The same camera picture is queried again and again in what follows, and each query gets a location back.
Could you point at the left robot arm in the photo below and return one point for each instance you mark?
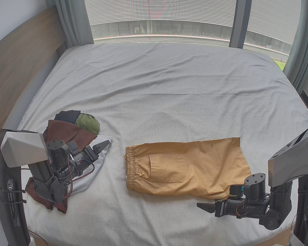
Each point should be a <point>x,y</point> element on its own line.
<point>23,147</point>

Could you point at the mustard yellow shorts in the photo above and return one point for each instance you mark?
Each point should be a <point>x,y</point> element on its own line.
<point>190,168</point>

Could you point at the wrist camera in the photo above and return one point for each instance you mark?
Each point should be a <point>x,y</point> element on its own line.
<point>73,146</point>
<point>236,190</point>

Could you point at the window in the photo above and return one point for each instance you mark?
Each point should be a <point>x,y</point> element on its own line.
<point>156,4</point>

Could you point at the brown garment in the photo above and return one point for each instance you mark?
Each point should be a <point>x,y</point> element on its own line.
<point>66,133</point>

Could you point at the green garment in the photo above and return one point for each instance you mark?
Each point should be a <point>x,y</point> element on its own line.
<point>88,124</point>

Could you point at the grey-green curtain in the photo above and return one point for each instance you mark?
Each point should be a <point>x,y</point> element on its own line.
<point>305,47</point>
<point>71,14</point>

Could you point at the black garment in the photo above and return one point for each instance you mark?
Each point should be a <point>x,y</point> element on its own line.
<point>66,116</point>

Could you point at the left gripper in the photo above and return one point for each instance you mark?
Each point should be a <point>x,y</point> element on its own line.
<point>86,160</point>

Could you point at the bed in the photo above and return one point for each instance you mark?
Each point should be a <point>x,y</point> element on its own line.
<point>182,99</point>

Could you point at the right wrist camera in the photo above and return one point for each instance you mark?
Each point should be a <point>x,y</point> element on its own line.
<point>236,190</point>

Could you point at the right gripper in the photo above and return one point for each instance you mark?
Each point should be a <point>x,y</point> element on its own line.
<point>229,207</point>

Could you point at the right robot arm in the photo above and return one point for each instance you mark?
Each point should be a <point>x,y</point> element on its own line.
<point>287,163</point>

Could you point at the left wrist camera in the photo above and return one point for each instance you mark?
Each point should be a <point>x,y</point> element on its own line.
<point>73,146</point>

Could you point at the pale blue garment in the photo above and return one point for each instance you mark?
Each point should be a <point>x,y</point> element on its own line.
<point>82,186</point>

